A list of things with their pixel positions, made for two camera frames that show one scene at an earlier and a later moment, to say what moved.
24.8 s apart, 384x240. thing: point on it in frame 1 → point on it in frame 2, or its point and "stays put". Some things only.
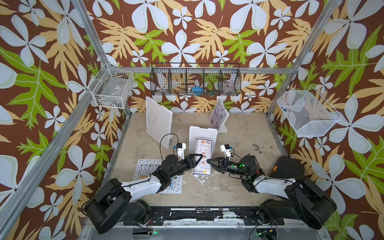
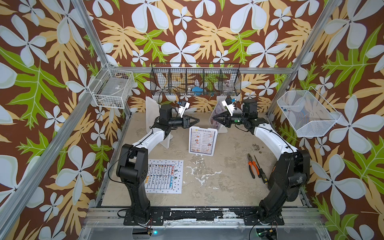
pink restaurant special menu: x=218 y=116 stays put
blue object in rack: x=197 y=90 stays put
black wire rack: x=196 y=79 stays put
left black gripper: x=189 y=162 → x=185 y=123
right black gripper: x=224 y=165 → x=227 y=120
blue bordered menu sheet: x=203 y=146 → x=202 y=140
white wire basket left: x=112 y=88 stays put
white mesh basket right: x=310 y=115 stays put
